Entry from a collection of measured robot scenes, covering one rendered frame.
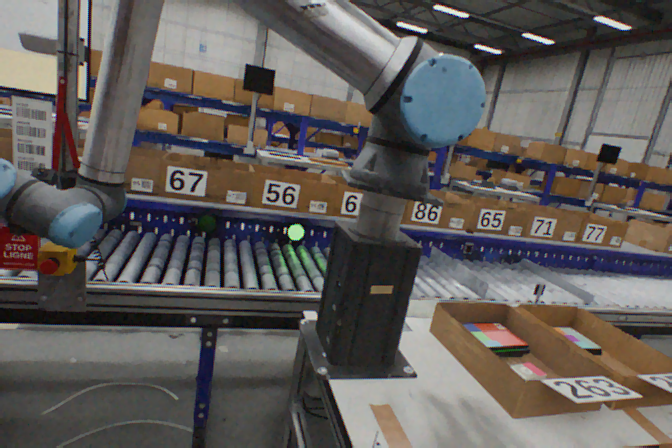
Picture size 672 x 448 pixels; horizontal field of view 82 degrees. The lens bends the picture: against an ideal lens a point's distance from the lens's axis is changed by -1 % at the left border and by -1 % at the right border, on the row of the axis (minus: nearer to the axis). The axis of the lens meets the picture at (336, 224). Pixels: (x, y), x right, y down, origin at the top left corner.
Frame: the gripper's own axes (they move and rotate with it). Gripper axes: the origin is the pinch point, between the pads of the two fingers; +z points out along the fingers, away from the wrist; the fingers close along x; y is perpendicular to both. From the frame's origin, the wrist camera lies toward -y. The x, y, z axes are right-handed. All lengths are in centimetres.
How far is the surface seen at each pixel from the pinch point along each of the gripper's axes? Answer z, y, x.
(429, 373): -22, 37, 95
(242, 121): 803, -469, 87
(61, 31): -18.5, -42.1, -0.9
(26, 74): -5.3, -36.4, -11.6
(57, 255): 2.8, 9.2, 1.2
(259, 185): 55, -36, 57
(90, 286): 15.3, 15.8, 7.0
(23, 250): 8.8, 7.6, -8.8
